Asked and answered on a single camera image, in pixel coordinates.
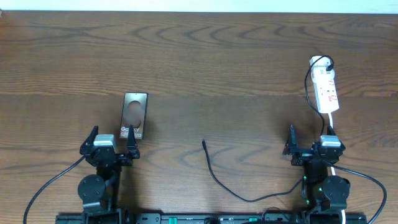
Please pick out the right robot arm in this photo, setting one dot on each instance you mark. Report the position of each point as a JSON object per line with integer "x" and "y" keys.
{"x": 326, "y": 194}

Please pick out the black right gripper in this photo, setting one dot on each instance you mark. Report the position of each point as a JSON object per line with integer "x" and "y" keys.
{"x": 301, "y": 155}

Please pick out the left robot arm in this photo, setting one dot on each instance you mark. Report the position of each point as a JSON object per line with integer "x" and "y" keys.
{"x": 99, "y": 192}

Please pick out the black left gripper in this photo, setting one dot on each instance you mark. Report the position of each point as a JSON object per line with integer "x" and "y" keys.
{"x": 131, "y": 155}

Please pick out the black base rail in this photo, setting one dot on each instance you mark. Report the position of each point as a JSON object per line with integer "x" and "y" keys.
{"x": 156, "y": 218}

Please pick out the white power strip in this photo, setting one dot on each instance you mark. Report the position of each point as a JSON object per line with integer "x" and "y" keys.
{"x": 322, "y": 75}

